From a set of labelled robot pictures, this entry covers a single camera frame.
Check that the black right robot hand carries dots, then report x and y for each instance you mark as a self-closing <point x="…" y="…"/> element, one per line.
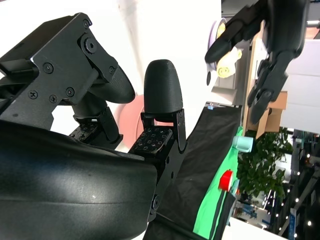
<point x="62" y="175"/>

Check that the green leafy plant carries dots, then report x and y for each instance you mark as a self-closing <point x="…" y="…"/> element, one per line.
<point x="262" y="170"/>

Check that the lavender white round object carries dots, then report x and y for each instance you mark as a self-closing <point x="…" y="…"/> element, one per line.
<point x="212" y="32"/>

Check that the blue binder clip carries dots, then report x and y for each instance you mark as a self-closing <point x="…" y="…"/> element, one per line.
<point x="211" y="107"/>

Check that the mint green cup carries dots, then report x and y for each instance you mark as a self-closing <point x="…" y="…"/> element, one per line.
<point x="243" y="144"/>

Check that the yellow plush toy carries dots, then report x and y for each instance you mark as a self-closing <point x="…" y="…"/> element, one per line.
<point x="226" y="71"/>

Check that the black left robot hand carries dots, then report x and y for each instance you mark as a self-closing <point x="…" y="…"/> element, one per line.
<point x="285" y="25"/>

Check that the green backdrop cloth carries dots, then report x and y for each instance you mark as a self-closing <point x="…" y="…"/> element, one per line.
<point x="221" y="160"/>

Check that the pink plastic bowl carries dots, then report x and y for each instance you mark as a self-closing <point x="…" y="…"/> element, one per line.
<point x="163" y="123"/>
<point x="128" y="120"/>
<point x="140" y="125"/>

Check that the brown cardboard box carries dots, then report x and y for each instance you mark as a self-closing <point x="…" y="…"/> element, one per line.
<point x="281" y="102"/>

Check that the black backdrop curtain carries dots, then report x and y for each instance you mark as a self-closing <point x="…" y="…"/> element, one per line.
<point x="195" y="150"/>

